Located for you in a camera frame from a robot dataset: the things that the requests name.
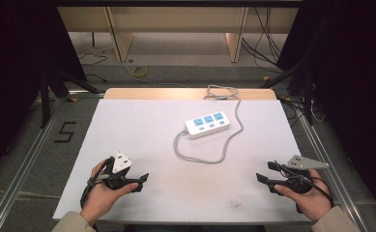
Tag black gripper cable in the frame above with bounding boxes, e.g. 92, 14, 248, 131
79, 157, 116, 209
273, 159, 335, 208

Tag white power strip blue sockets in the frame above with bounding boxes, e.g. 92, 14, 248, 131
184, 110, 231, 140

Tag white table mat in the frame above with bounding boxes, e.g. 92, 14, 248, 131
52, 99, 311, 224

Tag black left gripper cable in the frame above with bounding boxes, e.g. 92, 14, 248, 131
79, 157, 116, 209

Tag black metal stand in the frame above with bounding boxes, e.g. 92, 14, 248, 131
258, 59, 316, 127
40, 68, 102, 130

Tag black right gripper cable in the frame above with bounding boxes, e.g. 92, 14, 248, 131
273, 159, 335, 208

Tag thin yellow floor cable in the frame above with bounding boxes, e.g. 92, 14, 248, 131
123, 62, 189, 89

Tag thin black floor cable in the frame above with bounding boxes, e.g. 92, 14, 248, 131
77, 51, 109, 83

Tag bundle of black floor cables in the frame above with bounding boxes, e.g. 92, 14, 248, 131
241, 7, 284, 74

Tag aluminium floor rail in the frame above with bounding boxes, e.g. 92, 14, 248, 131
0, 96, 68, 232
296, 112, 374, 232

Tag person's right hand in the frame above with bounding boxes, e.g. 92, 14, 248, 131
274, 169, 334, 223

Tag yellow tape roll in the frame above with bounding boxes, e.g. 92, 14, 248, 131
132, 66, 149, 78

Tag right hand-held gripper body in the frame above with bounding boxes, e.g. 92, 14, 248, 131
268, 155, 331, 195

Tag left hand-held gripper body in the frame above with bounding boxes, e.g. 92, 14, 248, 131
101, 151, 135, 191

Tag dark curtain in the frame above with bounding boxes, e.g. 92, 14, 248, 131
275, 0, 376, 223
0, 0, 88, 185

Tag person's left hand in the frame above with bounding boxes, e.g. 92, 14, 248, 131
80, 159, 140, 227

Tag beige wooden bench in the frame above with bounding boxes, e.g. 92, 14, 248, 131
56, 6, 300, 64

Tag grey power strip cable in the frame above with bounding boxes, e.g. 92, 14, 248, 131
173, 84, 245, 165

